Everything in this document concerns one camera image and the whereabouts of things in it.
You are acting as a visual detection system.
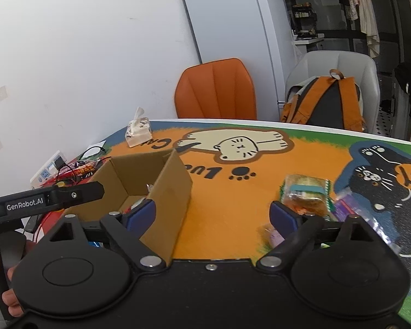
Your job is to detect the purple and white snack packet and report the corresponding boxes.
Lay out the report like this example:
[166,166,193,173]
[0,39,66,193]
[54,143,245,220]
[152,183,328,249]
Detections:
[330,188,403,247]

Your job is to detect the white refrigerator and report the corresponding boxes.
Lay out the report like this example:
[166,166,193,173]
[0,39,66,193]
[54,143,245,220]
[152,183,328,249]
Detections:
[182,0,298,124]

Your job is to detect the grey chair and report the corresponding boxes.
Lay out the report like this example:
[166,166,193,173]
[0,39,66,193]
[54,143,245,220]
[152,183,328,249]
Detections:
[285,51,380,134]

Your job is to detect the orange chair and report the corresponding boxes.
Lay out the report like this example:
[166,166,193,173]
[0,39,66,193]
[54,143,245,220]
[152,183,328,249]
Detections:
[175,58,257,120]

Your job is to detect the green pastry packet teal band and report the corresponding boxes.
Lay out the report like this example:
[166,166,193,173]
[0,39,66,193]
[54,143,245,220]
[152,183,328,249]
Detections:
[281,174,335,201]

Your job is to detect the person's left hand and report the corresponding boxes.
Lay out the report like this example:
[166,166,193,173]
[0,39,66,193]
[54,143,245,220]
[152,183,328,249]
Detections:
[0,255,25,317]

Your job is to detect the red sausage snack packet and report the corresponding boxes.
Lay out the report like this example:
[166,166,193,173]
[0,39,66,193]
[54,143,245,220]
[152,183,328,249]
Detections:
[72,162,98,177]

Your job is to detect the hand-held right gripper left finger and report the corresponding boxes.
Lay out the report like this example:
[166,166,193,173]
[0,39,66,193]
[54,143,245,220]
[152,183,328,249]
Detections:
[50,199,167,272]

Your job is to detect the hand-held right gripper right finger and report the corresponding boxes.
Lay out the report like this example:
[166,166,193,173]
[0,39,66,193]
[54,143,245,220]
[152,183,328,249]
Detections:
[256,202,372,272]

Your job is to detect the orange and grey backpack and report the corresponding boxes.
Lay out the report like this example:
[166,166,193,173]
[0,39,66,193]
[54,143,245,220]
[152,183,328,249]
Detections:
[280,69,366,132]

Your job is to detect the white hanging garment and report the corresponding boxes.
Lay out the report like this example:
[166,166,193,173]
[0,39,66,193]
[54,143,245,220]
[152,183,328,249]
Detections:
[354,0,381,59]

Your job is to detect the white power strip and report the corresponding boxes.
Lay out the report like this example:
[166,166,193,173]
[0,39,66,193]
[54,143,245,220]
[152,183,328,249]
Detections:
[30,150,67,187]

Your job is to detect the pink snack packet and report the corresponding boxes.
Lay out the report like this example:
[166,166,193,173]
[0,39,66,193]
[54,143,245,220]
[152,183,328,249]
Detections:
[258,224,285,247]

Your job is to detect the tissue pack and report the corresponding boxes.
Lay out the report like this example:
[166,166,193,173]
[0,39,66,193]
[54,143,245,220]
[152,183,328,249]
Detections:
[124,107,153,148]

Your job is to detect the dark hanging garment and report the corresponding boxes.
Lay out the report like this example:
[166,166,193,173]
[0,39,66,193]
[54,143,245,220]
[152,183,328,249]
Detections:
[394,61,411,93]

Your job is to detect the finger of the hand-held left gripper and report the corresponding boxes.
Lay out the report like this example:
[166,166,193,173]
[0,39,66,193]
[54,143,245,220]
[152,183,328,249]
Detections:
[50,181,105,210]

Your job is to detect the printed cat table mat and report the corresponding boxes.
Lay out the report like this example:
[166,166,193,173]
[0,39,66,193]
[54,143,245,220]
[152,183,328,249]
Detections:
[31,119,411,329]

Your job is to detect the brown cardboard box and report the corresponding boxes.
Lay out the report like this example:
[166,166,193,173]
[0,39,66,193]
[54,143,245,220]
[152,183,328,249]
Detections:
[63,149,193,259]

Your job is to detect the black cables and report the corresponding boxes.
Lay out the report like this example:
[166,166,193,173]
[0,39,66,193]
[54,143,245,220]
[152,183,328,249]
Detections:
[24,146,112,232]

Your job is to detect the kitchen rack with jars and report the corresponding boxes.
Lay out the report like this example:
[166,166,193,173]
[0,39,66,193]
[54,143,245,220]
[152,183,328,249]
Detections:
[291,2,326,43]

